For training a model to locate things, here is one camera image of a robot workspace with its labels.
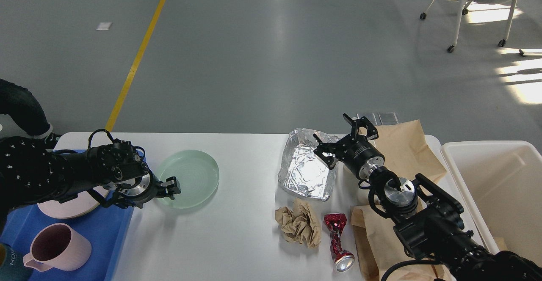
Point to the grey floor outlet plate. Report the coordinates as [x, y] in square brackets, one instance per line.
[379, 119]

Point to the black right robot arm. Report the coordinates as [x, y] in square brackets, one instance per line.
[427, 218]

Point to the green plate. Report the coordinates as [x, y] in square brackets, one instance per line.
[197, 174]

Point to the crumpled brown paper ball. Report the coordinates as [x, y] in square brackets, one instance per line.
[300, 224]

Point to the dark teal mug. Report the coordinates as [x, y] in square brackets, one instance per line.
[11, 265]

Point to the brown paper bag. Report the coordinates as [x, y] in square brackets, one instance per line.
[378, 249]
[406, 151]

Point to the brown paper bag upper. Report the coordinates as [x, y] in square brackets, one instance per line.
[406, 151]

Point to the person leg dark jeans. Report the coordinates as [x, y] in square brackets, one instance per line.
[24, 109]

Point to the brown paper bag lower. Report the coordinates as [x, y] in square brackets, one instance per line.
[378, 249]

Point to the aluminium foil tray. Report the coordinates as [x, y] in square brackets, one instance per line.
[302, 173]

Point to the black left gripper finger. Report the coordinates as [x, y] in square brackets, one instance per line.
[169, 189]
[119, 200]

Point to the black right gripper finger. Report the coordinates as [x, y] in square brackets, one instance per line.
[329, 152]
[370, 129]

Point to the white plastic bin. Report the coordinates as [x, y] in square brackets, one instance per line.
[500, 183]

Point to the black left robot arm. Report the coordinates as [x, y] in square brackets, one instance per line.
[114, 175]

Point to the crushed red soda can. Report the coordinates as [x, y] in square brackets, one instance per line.
[343, 259]

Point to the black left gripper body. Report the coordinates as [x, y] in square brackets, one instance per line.
[145, 189]

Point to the black green sneaker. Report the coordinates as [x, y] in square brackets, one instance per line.
[49, 142]

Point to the pink plate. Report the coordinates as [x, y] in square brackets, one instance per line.
[77, 207]

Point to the blue plastic tray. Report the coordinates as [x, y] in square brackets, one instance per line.
[105, 228]

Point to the pink mug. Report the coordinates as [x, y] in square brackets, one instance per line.
[58, 246]

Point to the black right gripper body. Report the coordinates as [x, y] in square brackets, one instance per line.
[359, 156]

